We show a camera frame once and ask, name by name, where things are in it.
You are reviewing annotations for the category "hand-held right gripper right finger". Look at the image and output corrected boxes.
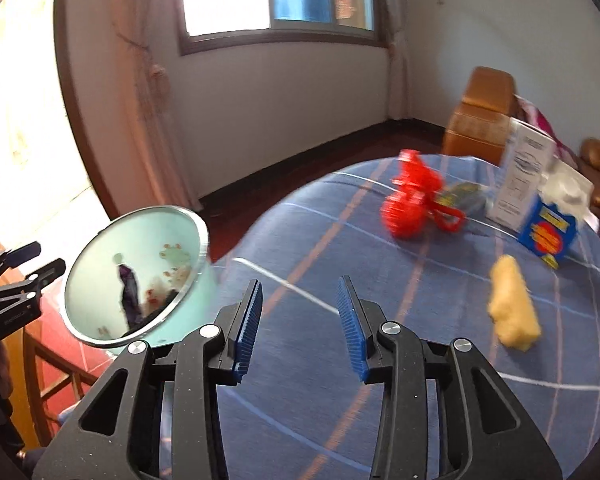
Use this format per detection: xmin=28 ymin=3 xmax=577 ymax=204
xmin=336 ymin=275 xmax=563 ymax=480

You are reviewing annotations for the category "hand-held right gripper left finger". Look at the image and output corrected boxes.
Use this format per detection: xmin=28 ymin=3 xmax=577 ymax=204
xmin=32 ymin=279 xmax=264 ymax=480

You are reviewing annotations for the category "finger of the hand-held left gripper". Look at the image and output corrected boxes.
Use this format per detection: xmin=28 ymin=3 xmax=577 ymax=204
xmin=0 ymin=241 xmax=42 ymax=288
xmin=0 ymin=258 xmax=67 ymax=311

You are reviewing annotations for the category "purple wrapper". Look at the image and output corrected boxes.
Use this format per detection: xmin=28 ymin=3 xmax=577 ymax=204
xmin=118 ymin=265 xmax=142 ymax=328

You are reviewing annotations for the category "light green enamel basin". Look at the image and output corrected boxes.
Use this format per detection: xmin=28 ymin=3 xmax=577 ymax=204
xmin=62 ymin=205 xmax=220 ymax=356

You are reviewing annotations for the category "wooden chair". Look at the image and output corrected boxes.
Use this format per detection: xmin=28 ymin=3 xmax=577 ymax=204
xmin=22 ymin=320 xmax=116 ymax=448

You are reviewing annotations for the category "blue plaid tablecloth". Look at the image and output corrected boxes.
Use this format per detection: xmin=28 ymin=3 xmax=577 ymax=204
xmin=207 ymin=154 xmax=600 ymax=480

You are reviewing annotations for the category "red plastic bag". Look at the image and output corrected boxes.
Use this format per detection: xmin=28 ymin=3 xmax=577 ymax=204
xmin=382 ymin=149 xmax=466 ymax=238

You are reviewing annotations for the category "yellow sponge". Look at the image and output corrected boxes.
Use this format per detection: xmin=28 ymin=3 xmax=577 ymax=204
xmin=487 ymin=254 xmax=542 ymax=348

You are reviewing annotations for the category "green and yellow packet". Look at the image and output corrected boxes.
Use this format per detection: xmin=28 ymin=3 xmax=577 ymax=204
xmin=437 ymin=182 xmax=488 ymax=216

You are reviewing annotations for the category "long pink curtain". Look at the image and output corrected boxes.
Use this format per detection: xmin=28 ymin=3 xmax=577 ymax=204
xmin=107 ymin=0 xmax=203 ymax=211

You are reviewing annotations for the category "small blue carton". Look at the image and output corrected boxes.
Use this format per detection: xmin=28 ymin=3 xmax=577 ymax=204
xmin=517 ymin=160 xmax=595 ymax=270

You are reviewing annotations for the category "tall white milk carton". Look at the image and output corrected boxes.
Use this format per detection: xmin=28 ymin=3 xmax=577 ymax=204
xmin=485 ymin=119 xmax=558 ymax=233

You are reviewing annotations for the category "brown leather sofa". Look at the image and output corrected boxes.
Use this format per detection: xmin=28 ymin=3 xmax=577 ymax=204
xmin=442 ymin=66 xmax=600 ymax=211

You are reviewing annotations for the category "narrow pink curtain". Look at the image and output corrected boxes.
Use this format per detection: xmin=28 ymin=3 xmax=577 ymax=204
xmin=375 ymin=0 xmax=416 ymax=121

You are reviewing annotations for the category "window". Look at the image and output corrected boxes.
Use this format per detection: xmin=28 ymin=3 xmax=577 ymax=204
xmin=179 ymin=0 xmax=388 ymax=56

